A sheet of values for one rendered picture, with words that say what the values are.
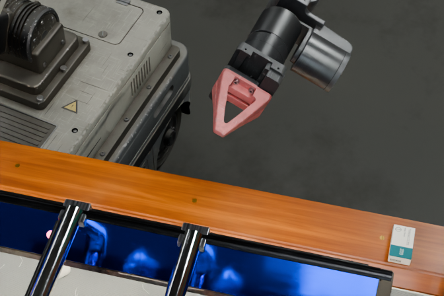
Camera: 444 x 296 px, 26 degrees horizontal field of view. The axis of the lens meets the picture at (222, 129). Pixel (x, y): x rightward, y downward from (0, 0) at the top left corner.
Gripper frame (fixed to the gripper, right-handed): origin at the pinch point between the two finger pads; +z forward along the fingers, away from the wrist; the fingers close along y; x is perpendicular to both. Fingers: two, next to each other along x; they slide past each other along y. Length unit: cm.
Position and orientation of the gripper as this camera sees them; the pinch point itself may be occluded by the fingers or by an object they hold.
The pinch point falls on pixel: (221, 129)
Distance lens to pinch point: 114.1
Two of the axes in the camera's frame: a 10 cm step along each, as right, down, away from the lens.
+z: -4.0, 7.1, -5.8
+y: -3.1, 5.0, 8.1
